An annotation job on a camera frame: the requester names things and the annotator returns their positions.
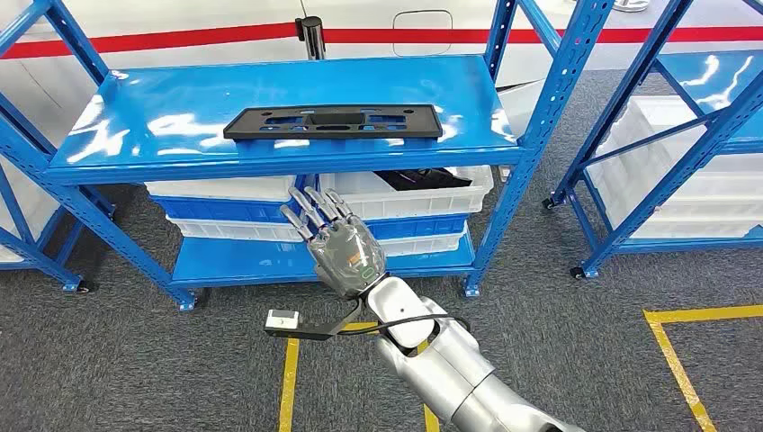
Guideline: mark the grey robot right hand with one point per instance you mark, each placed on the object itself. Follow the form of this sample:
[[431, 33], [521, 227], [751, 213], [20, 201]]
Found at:
[[349, 256]]

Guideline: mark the long black plastic panel part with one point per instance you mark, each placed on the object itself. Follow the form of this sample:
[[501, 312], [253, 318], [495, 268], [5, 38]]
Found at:
[[250, 126]]

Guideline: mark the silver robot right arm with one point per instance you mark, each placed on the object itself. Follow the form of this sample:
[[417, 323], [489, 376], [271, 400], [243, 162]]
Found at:
[[453, 369]]

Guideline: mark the blue metal shelf rack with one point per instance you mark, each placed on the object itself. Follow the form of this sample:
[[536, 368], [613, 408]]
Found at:
[[656, 206], [42, 261], [179, 101]]

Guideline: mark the yellow floor tape square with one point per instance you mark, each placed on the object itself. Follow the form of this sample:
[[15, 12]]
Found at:
[[715, 314]]

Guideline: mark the round metal stand base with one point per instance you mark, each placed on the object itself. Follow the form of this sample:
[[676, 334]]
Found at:
[[631, 5]]

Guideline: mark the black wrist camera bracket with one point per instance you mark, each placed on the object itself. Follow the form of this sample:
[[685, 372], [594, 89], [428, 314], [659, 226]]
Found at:
[[325, 331]]

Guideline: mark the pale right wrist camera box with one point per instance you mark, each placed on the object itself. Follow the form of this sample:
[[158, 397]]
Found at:
[[282, 319]]

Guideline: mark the black stanchion post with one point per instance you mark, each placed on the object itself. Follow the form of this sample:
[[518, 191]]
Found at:
[[313, 39]]

